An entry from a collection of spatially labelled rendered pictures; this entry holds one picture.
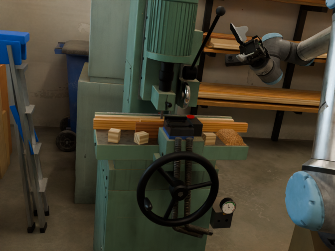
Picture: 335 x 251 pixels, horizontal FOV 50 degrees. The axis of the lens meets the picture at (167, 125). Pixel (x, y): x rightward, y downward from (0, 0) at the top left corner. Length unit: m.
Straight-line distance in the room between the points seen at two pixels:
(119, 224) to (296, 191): 0.74
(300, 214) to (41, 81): 3.20
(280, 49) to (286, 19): 2.44
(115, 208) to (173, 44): 0.66
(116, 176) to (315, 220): 0.72
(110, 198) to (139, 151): 0.22
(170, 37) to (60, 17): 2.48
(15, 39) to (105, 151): 0.92
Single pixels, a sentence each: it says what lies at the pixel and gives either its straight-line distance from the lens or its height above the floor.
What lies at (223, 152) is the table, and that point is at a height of 0.87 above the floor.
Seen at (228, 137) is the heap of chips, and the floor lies 0.92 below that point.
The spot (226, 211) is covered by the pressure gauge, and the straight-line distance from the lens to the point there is 1.52.
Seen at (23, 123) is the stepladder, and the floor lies 0.70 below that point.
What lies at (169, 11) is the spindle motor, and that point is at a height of 1.38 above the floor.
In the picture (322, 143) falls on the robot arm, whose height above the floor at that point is 1.10.
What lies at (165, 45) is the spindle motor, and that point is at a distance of 1.35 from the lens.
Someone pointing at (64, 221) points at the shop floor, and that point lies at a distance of 2.50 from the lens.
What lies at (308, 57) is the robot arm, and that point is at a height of 1.25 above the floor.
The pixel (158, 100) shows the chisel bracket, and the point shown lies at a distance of 1.42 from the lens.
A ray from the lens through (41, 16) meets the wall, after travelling 3.76.
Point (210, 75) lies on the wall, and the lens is 3.93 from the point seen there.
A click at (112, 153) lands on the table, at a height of 0.87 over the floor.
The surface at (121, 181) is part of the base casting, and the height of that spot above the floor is 0.75.
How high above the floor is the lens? 1.43
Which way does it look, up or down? 19 degrees down
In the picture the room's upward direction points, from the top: 7 degrees clockwise
